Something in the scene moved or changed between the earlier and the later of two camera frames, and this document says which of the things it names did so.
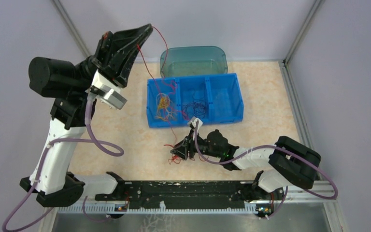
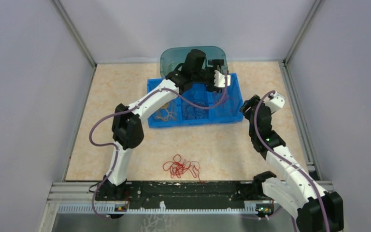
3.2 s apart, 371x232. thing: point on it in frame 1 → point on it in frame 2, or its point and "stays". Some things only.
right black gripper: [181, 150] → [248, 104]
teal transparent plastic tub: [176, 62] stays
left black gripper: [110, 57] → [218, 65]
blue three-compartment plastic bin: [173, 101] stays
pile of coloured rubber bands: [175, 157] → [235, 103]
